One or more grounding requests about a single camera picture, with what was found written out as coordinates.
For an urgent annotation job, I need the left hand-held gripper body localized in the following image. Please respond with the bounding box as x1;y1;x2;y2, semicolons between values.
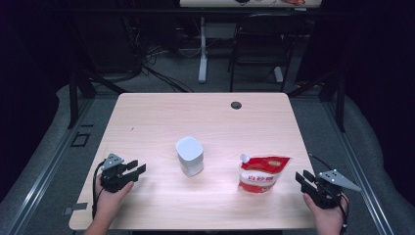
99;153;134;194

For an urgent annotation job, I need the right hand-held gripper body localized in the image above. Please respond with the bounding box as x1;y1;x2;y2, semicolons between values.
301;168;362;210

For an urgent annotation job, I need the red and white spouted pouch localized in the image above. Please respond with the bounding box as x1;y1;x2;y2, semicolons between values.
237;153;292;194

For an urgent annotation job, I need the white jar with hinged lid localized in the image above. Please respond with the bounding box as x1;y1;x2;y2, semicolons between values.
174;136;206;177

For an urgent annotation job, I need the person's left hand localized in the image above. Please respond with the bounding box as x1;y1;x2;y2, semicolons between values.
94;175;135;219

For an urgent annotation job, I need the person's right hand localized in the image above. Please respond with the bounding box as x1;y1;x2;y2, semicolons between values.
302;192;349;235

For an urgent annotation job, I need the grey tape piece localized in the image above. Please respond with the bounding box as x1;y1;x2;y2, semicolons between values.
63;202;89;216

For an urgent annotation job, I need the black metal stand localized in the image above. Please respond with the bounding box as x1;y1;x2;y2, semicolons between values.
67;63;129;129
287;69;347;133

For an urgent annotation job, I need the white table foot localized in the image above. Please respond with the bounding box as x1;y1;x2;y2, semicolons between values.
272;66;285;84

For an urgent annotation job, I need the white table leg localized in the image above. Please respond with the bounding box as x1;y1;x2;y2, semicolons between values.
198;17;209;84

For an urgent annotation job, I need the black folding chair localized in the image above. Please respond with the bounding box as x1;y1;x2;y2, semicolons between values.
227;13;307;94

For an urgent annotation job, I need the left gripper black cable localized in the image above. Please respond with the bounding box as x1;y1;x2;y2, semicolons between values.
91;160;108;220

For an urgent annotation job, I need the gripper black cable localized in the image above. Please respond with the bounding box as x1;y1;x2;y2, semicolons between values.
307;153;350;235
91;160;108;220

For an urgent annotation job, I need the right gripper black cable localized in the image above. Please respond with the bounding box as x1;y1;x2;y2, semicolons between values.
307;153;350;235

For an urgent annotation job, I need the aluminium floor rail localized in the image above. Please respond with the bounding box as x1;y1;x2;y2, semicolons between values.
321;97;396;235
0;97;96;235

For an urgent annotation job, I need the bundle of floor cables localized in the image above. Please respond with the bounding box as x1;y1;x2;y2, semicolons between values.
123;16;196;94

